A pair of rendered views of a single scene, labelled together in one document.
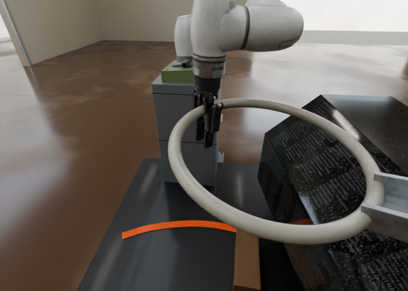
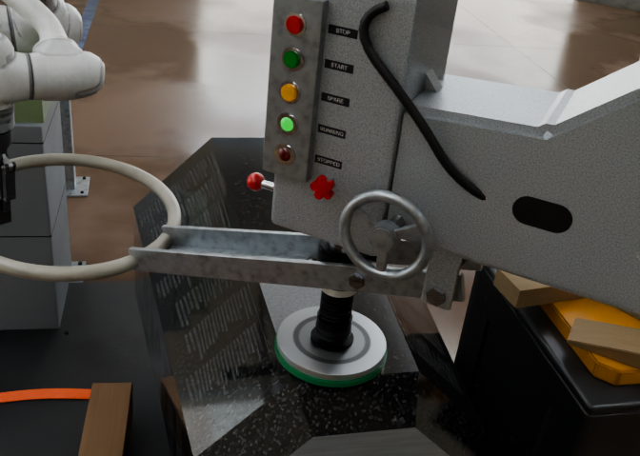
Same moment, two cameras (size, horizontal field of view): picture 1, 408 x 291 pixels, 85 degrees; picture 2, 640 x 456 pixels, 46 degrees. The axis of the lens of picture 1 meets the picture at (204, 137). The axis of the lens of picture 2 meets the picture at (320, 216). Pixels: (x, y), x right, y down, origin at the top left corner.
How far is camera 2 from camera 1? 1.20 m
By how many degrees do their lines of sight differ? 17
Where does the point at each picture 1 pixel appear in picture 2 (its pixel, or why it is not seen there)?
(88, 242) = not seen: outside the picture
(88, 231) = not seen: outside the picture
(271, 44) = (65, 94)
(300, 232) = (65, 269)
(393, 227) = (149, 262)
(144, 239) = not seen: outside the picture
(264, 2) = (50, 51)
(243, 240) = (103, 398)
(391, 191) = (175, 241)
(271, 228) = (39, 268)
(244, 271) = (97, 438)
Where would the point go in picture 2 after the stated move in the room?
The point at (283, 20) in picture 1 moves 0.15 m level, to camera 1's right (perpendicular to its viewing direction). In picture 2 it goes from (72, 71) to (143, 71)
